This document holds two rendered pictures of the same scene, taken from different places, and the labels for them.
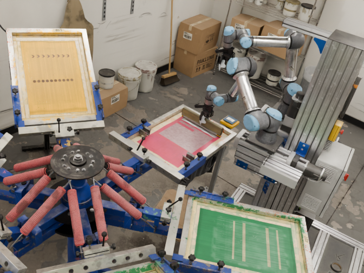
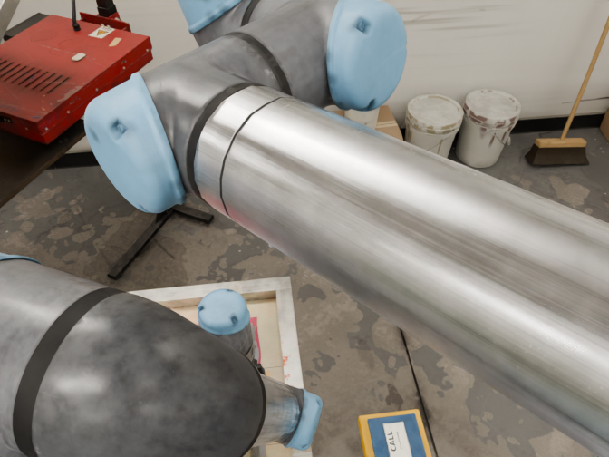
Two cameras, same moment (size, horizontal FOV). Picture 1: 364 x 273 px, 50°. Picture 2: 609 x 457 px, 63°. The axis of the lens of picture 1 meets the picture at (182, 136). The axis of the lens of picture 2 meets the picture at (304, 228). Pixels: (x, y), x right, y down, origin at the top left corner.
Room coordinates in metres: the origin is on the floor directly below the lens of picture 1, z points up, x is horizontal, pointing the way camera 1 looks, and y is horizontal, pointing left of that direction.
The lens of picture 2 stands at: (2.62, -0.55, 1.98)
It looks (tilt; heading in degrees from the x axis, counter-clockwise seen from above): 48 degrees down; 52
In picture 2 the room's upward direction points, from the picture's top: straight up
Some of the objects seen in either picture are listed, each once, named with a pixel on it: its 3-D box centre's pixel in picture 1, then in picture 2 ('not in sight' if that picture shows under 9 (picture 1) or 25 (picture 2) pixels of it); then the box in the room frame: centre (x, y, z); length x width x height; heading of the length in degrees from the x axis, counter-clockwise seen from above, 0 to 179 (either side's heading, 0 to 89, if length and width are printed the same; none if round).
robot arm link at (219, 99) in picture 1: (219, 98); not in sight; (2.70, -0.23, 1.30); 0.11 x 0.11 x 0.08; 32
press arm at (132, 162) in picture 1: (133, 163); not in sight; (2.08, 0.29, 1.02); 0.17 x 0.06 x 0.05; 149
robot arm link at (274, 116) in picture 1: (271, 119); not in sight; (2.34, -0.58, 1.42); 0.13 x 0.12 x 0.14; 122
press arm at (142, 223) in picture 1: (174, 232); not in sight; (1.64, -0.07, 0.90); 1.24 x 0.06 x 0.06; 89
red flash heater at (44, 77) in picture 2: not in sight; (53, 70); (2.90, 1.23, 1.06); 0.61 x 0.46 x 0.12; 29
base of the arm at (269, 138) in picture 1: (267, 132); not in sight; (2.34, -0.59, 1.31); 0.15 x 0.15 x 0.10
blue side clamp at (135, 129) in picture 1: (135, 132); not in sight; (2.50, 0.36, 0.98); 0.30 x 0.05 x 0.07; 149
